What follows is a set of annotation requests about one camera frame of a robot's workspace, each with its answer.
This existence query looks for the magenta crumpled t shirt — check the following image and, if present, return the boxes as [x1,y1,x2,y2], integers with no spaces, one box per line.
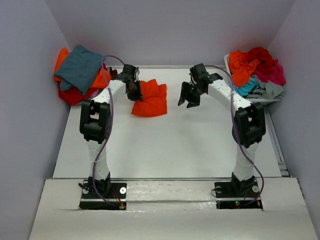
[253,61,287,86]

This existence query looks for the red folded t shirt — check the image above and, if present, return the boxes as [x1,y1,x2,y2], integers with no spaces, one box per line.
[58,87,98,106]

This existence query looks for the cyan crumpled t shirt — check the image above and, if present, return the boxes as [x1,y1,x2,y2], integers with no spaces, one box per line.
[234,77,258,97]

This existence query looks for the orange folded t shirt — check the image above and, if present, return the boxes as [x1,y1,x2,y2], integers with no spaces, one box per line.
[53,47,112,91]

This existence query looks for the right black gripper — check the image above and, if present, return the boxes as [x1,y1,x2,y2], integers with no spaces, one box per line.
[177,81,205,108]

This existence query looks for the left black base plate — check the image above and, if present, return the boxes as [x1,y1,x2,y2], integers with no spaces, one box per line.
[78,180,127,211]

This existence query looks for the grey crumpled t shirt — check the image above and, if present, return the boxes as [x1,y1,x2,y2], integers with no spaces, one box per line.
[248,74,285,101]

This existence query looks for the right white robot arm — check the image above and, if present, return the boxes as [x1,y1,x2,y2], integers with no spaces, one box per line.
[178,63,266,198]

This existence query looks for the teal folded t shirt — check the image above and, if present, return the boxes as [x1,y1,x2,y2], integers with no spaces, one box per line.
[54,44,107,96]

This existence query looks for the red crumpled t shirt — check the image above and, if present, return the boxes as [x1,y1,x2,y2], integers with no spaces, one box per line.
[247,47,276,74]

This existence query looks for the pink folded t shirt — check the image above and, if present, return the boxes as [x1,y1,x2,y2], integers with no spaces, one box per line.
[90,89,100,98]

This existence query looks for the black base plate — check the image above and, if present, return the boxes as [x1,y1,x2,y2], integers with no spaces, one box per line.
[210,182,263,210]
[78,180,127,211]

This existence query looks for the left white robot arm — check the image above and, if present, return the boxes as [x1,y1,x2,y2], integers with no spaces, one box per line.
[79,64,143,199]

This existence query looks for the white laundry basket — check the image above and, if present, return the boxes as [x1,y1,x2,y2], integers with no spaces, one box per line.
[224,54,281,105]

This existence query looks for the dark maroon t shirt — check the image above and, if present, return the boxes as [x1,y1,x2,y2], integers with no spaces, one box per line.
[107,67,118,78]

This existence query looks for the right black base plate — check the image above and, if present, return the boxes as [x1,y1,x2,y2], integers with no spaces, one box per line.
[210,182,263,210]

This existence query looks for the orange t shirt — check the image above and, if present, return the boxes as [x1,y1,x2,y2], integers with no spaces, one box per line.
[131,79,168,118]
[53,47,112,91]

